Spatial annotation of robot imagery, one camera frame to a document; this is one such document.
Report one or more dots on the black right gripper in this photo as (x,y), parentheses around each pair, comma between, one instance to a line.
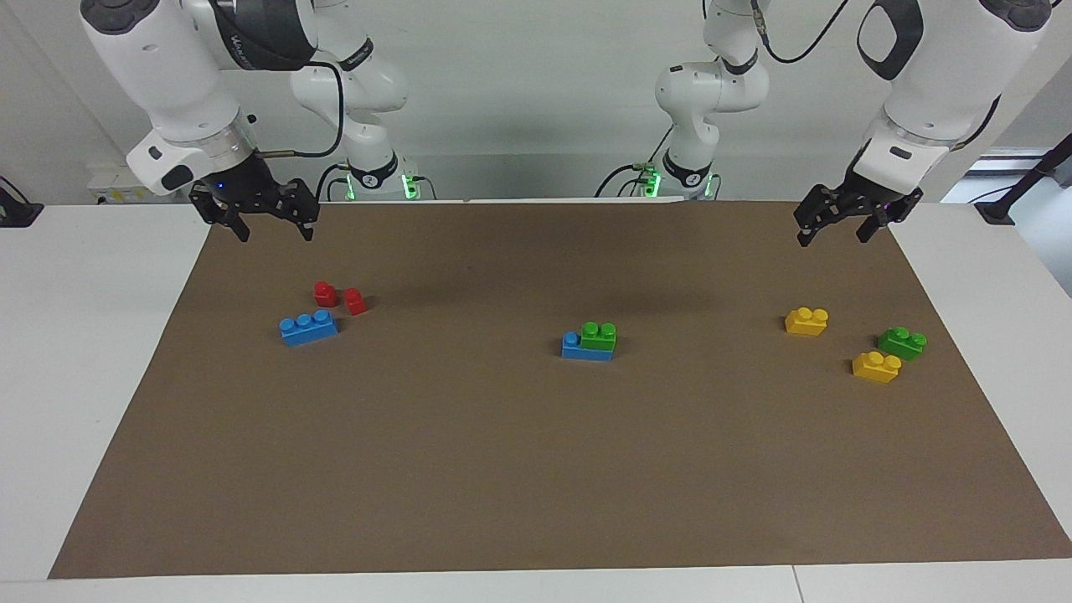
(243,186)

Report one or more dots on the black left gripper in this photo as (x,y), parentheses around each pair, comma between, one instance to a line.
(863,193)

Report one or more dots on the green two-stud toy block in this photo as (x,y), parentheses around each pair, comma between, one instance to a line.
(900,343)
(599,339)

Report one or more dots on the blue three-stud toy block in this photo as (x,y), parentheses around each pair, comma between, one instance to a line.
(308,331)
(586,353)

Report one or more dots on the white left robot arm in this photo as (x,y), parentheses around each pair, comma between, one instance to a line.
(938,75)

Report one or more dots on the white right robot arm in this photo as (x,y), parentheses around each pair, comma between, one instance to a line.
(159,67)

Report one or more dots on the red one-stud toy block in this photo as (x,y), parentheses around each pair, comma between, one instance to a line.
(325,295)
(355,303)

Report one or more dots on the yellow two-stud toy block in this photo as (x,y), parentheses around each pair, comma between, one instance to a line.
(806,324)
(875,368)

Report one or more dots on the black stand with clamp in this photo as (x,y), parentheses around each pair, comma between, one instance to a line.
(997,209)

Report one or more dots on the white power socket box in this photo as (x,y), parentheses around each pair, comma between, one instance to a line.
(113,184)

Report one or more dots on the black table clamp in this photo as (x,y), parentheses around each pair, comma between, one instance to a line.
(17,213)

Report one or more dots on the brown paper table mat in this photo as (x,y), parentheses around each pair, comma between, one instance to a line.
(536,469)

